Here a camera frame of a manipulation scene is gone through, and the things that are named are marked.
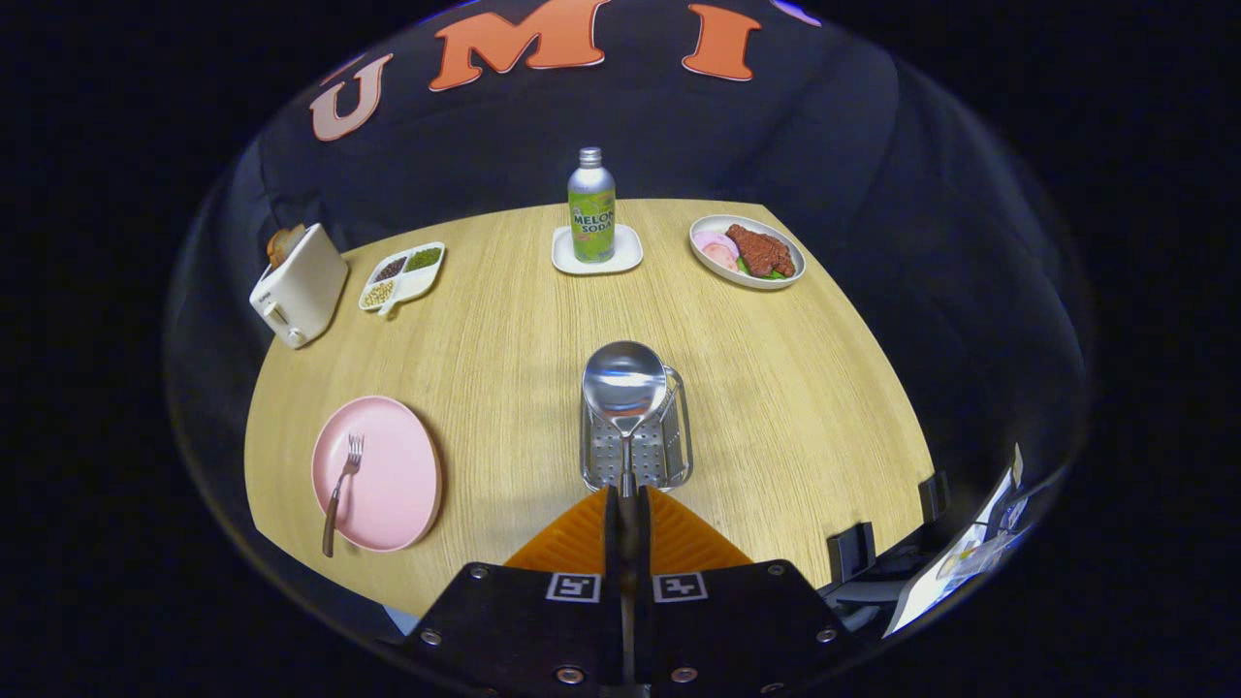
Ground pink round plate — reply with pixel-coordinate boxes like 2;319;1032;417
311;396;444;554

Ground white toaster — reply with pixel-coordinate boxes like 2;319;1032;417
249;224;349;350

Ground white printed paper sheet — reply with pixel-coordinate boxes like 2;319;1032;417
887;444;1029;639

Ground metal wire cutlery basket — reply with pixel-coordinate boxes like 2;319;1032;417
580;364;694;492

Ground metal fork wooden handle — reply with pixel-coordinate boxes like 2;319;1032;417
322;434;366;558

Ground pink ham slices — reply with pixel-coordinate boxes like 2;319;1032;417
692;231;740;272

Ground white square coaster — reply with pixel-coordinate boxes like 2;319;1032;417
551;224;644;276

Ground white oval food plate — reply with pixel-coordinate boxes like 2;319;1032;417
689;214;807;291

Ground white divided dish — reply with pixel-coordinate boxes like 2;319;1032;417
358;241;447;319

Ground green soda bottle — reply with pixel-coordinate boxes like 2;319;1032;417
567;147;618;265

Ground metal spoon wooden handle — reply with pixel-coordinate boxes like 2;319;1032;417
582;340;670;500

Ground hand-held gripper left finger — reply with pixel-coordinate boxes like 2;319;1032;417
402;487;626;697

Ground brown meat piece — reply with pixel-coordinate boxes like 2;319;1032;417
725;224;796;278

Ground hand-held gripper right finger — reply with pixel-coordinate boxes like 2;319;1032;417
630;487;859;695

